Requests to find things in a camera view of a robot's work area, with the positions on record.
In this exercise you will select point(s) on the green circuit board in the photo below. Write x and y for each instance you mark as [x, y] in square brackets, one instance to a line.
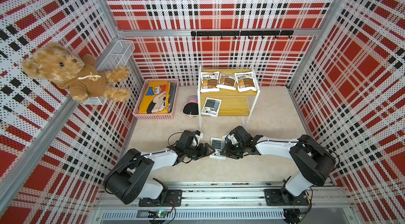
[157, 214]

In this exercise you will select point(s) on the black hook rail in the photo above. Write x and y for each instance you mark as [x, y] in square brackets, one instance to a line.
[275, 33]

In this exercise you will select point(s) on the pink plastic basket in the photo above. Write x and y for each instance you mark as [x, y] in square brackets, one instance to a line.
[172, 101]

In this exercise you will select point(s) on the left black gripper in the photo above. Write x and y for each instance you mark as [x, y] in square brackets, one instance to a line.
[203, 153]

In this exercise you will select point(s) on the yellow printed folded cloth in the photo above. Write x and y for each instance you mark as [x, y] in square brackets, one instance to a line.
[156, 98]

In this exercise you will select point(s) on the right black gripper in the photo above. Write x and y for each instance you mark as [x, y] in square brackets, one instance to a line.
[228, 153]

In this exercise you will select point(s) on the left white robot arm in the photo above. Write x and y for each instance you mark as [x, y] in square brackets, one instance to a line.
[128, 179]

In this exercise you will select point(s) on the grey coffee bag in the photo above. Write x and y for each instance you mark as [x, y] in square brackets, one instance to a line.
[218, 145]
[211, 107]

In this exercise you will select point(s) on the white wire mesh basket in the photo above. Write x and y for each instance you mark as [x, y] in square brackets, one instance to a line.
[118, 53]

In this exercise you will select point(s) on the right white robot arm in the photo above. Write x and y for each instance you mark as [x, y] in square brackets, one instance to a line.
[314, 162]

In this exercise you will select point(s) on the yellow two-tier shelf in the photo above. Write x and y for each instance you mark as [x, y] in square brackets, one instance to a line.
[233, 103]

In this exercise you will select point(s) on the brown coffee bag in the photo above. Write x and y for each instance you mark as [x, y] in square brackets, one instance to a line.
[245, 81]
[226, 81]
[209, 81]

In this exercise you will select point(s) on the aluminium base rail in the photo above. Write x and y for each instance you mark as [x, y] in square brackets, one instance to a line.
[232, 203]

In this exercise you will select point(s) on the black doll with striped hat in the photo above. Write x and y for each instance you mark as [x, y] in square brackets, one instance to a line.
[191, 107]

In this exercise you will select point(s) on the brown teddy bear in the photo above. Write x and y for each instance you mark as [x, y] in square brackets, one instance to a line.
[76, 74]

